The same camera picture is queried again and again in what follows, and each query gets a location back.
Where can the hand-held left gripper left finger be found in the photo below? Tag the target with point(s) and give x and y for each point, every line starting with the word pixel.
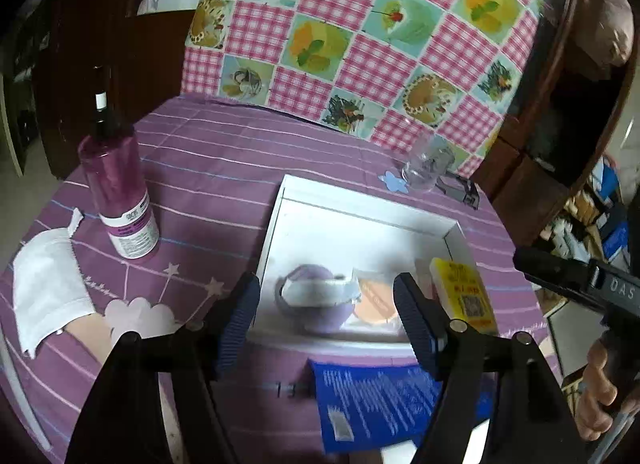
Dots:
pixel 240 329

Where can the wooden shelf cabinet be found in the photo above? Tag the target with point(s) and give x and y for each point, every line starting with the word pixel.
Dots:
pixel 85 18

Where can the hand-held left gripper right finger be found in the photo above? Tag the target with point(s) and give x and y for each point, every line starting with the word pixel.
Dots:
pixel 415 329

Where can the blue printed packet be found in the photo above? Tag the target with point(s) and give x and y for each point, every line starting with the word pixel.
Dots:
pixel 370 404

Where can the yellow-white small box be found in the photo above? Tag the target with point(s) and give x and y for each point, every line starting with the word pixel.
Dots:
pixel 462 294

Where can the white flat strip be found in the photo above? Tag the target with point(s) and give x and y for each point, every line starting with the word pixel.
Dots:
pixel 20 389

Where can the purple spray bottle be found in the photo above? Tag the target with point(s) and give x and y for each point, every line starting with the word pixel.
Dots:
pixel 117 178

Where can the pink checked quilt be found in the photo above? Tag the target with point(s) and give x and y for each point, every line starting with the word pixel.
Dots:
pixel 350 43

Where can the cluttered goods shelf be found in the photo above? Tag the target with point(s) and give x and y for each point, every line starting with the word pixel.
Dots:
pixel 590 224

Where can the white shallow box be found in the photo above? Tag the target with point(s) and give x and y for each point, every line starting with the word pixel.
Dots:
pixel 350 234

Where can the orange powder puff packet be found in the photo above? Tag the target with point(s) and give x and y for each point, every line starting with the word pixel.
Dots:
pixel 375 306

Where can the purple cap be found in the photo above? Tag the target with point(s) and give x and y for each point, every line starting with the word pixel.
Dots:
pixel 320 319

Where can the white face mask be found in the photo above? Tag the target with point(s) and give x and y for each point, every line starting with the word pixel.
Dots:
pixel 45 284

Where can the black clip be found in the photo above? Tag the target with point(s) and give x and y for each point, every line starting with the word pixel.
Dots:
pixel 462 191

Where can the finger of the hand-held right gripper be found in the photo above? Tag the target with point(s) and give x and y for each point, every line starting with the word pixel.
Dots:
pixel 550 271

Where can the wooden glass-door cabinet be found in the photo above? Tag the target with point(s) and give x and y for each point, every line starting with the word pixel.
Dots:
pixel 550 108

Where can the clear glass cup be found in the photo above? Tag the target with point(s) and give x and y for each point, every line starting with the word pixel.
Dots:
pixel 425 168

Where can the person's right hand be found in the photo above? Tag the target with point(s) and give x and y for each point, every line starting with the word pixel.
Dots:
pixel 597 394

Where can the purple striped tablecloth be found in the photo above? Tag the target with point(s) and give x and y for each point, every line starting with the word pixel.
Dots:
pixel 210 153

